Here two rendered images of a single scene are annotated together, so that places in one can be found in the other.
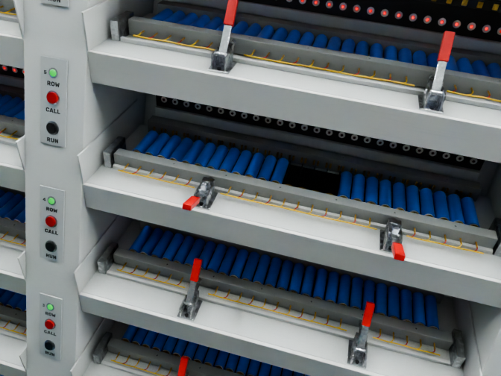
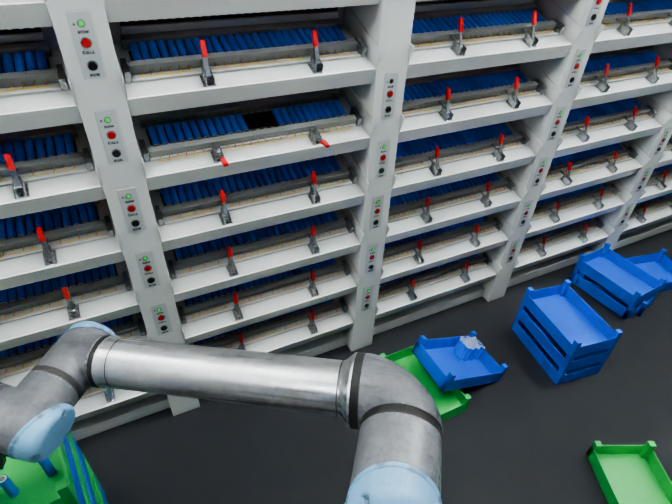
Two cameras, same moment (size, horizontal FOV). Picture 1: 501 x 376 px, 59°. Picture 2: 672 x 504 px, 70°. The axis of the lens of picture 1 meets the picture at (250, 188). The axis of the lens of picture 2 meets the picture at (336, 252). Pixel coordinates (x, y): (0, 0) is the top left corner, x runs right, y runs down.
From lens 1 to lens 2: 0.73 m
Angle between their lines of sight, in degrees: 37
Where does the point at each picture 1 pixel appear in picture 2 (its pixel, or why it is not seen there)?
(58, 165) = (126, 173)
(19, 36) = (70, 104)
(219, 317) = (243, 214)
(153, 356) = (204, 257)
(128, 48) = (145, 87)
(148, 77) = (170, 102)
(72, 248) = (149, 218)
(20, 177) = (98, 191)
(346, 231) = (294, 142)
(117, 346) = (180, 264)
